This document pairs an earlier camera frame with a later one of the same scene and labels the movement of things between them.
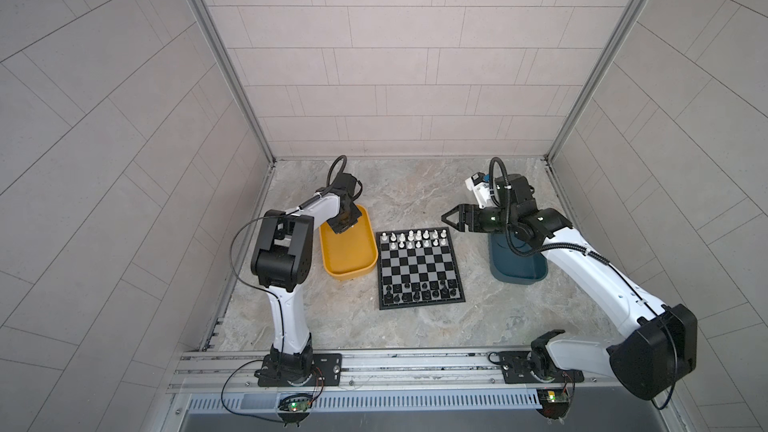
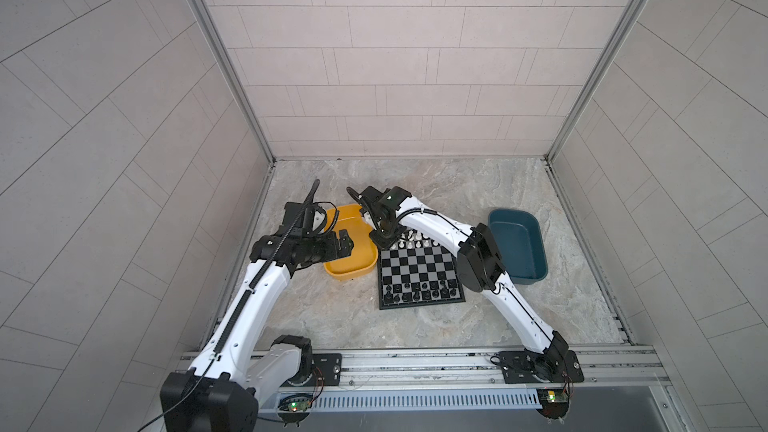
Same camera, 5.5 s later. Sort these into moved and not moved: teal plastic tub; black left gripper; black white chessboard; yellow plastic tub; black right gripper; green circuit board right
Moved: black left gripper; black right gripper
Not moved: teal plastic tub; green circuit board right; black white chessboard; yellow plastic tub
